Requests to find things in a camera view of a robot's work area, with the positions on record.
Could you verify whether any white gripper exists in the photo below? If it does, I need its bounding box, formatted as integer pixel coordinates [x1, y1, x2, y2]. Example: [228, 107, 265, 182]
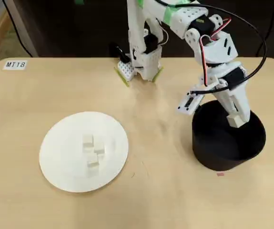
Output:
[199, 61, 251, 124]

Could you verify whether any white cube block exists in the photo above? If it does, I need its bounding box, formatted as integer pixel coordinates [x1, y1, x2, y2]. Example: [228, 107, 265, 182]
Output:
[82, 134, 94, 153]
[226, 114, 244, 129]
[93, 140, 106, 156]
[87, 153, 100, 169]

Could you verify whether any red servo wire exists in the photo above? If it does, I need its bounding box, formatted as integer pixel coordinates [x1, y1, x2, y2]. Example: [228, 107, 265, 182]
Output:
[199, 18, 232, 86]

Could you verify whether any thin servo wire bundle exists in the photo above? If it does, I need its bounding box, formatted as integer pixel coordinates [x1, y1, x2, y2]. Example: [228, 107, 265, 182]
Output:
[160, 21, 171, 46]

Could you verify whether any thick black camera cable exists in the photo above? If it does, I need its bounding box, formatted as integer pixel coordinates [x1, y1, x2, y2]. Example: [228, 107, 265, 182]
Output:
[154, 0, 267, 96]

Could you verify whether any black pot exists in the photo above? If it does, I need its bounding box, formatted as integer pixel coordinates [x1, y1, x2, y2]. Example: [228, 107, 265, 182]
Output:
[192, 100, 267, 171]

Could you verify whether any yellow-green strip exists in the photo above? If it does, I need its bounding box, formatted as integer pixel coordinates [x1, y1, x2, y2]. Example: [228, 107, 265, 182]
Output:
[152, 66, 164, 83]
[113, 66, 130, 88]

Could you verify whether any white pegboard base plate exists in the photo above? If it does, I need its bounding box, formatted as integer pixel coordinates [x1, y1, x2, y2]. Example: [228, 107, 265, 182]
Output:
[117, 59, 137, 82]

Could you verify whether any gray partition panel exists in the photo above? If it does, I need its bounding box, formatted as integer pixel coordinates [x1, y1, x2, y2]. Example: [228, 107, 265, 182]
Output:
[4, 0, 40, 58]

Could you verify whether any thin black cable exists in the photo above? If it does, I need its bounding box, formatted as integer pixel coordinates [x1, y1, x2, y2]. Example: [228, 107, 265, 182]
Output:
[263, 0, 274, 41]
[5, 0, 34, 58]

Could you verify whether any white MT18 label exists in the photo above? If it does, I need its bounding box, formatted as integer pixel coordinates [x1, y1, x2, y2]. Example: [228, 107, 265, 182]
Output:
[3, 60, 28, 71]

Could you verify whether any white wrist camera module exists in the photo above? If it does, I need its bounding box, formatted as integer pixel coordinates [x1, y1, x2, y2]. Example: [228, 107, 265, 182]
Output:
[176, 91, 202, 115]

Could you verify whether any white paper plate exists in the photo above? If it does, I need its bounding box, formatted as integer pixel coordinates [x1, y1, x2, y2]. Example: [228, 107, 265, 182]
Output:
[39, 111, 130, 193]

